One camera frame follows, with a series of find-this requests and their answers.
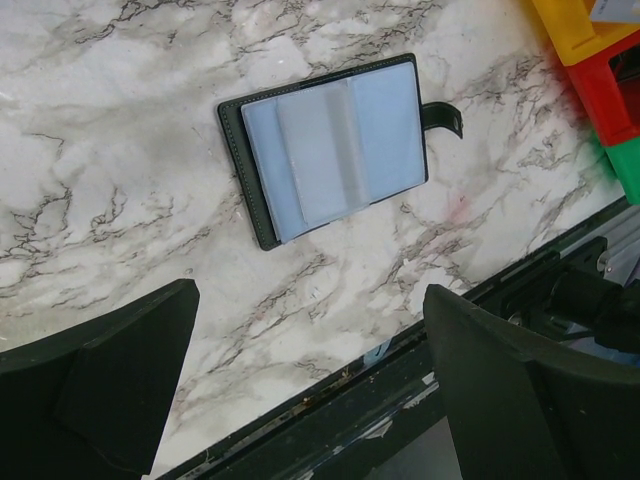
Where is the aluminium rail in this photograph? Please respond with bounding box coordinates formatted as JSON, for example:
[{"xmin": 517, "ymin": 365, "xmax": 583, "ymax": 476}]
[{"xmin": 597, "ymin": 206, "xmax": 639, "ymax": 286}]

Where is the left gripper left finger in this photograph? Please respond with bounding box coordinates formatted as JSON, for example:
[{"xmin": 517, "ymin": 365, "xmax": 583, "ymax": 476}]
[{"xmin": 1, "ymin": 279, "xmax": 200, "ymax": 479}]

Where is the black leather card holder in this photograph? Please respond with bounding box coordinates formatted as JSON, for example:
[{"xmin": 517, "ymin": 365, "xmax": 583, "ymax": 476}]
[{"xmin": 217, "ymin": 53, "xmax": 463, "ymax": 251}]

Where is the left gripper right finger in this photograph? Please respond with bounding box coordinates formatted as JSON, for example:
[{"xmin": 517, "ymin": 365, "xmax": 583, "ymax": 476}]
[{"xmin": 423, "ymin": 284, "xmax": 639, "ymax": 479}]

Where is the yellow plastic bin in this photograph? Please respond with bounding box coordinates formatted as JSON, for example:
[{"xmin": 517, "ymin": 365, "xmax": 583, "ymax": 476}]
[{"xmin": 532, "ymin": 0, "xmax": 639, "ymax": 66}]

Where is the green plastic bin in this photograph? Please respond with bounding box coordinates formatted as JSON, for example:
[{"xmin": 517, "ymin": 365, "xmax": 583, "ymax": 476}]
[{"xmin": 604, "ymin": 137, "xmax": 640, "ymax": 205}]

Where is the red plastic bin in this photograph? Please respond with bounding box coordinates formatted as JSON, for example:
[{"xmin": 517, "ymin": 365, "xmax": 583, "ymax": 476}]
[{"xmin": 566, "ymin": 35, "xmax": 639, "ymax": 147}]

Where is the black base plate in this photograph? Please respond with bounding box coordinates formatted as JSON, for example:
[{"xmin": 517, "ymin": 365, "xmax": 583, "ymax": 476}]
[{"xmin": 170, "ymin": 200, "xmax": 635, "ymax": 479}]

